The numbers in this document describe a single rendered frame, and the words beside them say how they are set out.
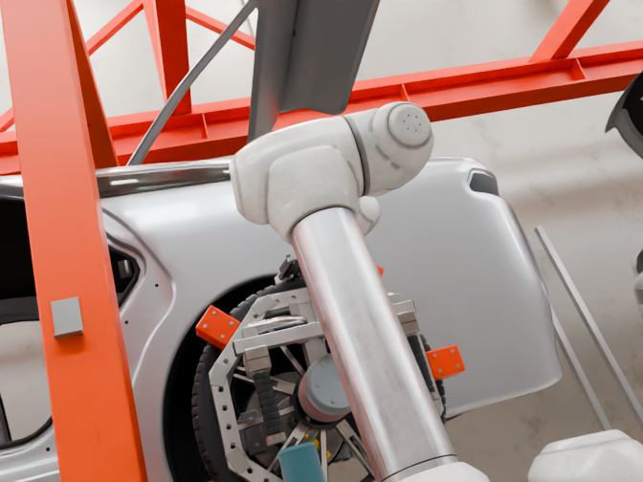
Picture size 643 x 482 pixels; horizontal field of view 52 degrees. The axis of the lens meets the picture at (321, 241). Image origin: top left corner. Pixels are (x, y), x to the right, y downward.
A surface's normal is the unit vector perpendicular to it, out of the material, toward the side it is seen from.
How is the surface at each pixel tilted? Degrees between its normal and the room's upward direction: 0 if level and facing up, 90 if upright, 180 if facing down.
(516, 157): 90
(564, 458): 50
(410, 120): 100
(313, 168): 85
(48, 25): 90
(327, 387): 90
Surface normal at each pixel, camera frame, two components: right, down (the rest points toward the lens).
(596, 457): -0.25, -0.73
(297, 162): -0.09, -0.40
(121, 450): 0.15, -0.38
